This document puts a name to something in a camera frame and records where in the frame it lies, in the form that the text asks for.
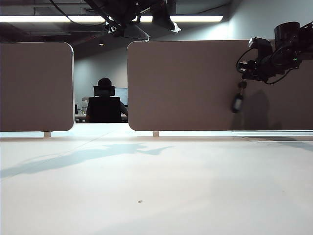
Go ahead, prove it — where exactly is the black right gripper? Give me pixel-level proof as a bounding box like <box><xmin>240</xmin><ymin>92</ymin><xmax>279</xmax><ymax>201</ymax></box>
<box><xmin>241</xmin><ymin>47</ymin><xmax>302</xmax><ymax>83</ymax></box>

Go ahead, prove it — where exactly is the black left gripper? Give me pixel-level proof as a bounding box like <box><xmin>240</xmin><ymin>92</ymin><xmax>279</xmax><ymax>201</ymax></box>
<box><xmin>107</xmin><ymin>0</ymin><xmax>182</xmax><ymax>42</ymax></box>

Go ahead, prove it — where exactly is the bunch of keys with black fob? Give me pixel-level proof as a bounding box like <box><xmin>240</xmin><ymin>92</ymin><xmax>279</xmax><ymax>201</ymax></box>
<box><xmin>230</xmin><ymin>79</ymin><xmax>248</xmax><ymax>114</ymax></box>

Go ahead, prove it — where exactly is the right grey desk partition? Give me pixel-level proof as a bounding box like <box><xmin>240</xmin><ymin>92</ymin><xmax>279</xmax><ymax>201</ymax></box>
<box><xmin>127</xmin><ymin>39</ymin><xmax>313</xmax><ymax>132</ymax></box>

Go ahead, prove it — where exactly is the grey desk partition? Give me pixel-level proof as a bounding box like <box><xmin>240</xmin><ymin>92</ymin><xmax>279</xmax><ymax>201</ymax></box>
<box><xmin>127</xmin><ymin>39</ymin><xmax>313</xmax><ymax>132</ymax></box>
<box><xmin>0</xmin><ymin>41</ymin><xmax>75</xmax><ymax>133</ymax></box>

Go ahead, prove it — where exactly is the seated person in dark clothes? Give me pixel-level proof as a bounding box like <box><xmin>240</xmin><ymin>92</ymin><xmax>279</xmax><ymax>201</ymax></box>
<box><xmin>85</xmin><ymin>77</ymin><xmax>129</xmax><ymax>124</ymax></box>

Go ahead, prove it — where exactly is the computer monitor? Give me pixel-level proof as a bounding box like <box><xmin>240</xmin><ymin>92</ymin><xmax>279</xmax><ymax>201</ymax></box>
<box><xmin>114</xmin><ymin>87</ymin><xmax>129</xmax><ymax>107</ymax></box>

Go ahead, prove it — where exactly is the black mesh office chair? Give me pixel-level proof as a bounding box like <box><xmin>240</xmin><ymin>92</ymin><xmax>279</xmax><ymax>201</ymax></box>
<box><xmin>87</xmin><ymin>85</ymin><xmax>122</xmax><ymax>124</ymax></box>

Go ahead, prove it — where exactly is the long ceiling light strip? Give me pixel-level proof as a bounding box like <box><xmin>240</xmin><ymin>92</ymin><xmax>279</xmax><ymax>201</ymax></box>
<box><xmin>0</xmin><ymin>15</ymin><xmax>224</xmax><ymax>24</ymax></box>

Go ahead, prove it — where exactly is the left grey desk partition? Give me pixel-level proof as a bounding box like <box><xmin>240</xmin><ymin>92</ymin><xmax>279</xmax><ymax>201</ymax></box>
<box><xmin>0</xmin><ymin>41</ymin><xmax>75</xmax><ymax>133</ymax></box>

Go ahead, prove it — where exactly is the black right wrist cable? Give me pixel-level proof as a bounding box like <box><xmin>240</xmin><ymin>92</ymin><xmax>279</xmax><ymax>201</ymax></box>
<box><xmin>236</xmin><ymin>47</ymin><xmax>256</xmax><ymax>74</ymax></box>

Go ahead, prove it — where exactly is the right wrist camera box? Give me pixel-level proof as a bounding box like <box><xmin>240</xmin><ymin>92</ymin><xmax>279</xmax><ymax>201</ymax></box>
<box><xmin>248</xmin><ymin>36</ymin><xmax>274</xmax><ymax>59</ymax></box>

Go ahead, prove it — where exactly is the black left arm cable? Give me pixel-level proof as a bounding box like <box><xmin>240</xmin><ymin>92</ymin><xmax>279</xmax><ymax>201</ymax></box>
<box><xmin>48</xmin><ymin>0</ymin><xmax>108</xmax><ymax>25</ymax></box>

